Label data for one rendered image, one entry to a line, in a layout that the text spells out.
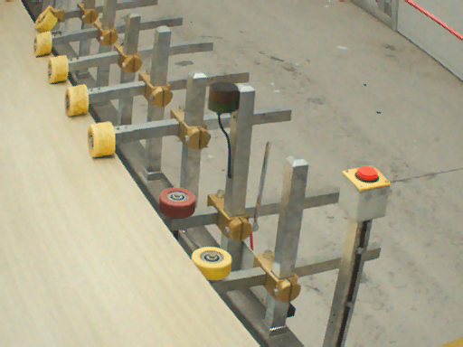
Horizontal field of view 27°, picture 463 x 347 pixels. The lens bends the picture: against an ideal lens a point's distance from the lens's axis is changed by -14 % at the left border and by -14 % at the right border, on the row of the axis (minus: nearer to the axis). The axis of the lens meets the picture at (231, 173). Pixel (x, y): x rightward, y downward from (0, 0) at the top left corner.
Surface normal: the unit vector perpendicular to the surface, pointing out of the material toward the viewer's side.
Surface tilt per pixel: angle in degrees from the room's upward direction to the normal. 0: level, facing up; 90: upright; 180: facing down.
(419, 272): 0
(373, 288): 0
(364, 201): 90
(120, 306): 0
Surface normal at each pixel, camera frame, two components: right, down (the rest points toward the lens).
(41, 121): 0.07, -0.88
